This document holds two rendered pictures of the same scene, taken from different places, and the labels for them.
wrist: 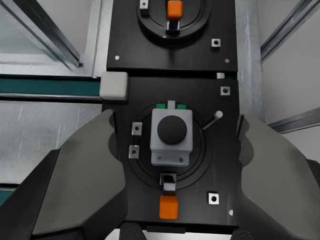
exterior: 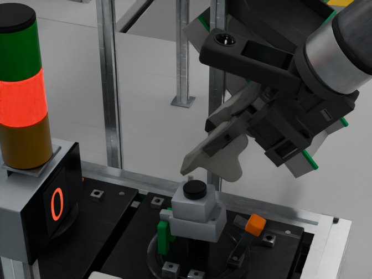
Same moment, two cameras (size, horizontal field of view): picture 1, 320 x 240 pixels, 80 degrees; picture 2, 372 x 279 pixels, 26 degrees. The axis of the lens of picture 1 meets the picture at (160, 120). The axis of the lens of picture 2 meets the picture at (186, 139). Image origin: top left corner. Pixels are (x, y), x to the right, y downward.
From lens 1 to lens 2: 0.89 m
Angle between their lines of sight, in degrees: 53
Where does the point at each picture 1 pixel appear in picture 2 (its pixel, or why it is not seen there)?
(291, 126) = not seen: hidden behind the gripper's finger
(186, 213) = (278, 266)
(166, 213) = (259, 222)
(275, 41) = (118, 155)
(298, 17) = (117, 123)
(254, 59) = (129, 176)
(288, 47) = not seen: hidden behind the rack
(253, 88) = (162, 186)
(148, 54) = (73, 255)
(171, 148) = (208, 195)
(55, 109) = not seen: outside the picture
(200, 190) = (258, 250)
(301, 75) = (155, 166)
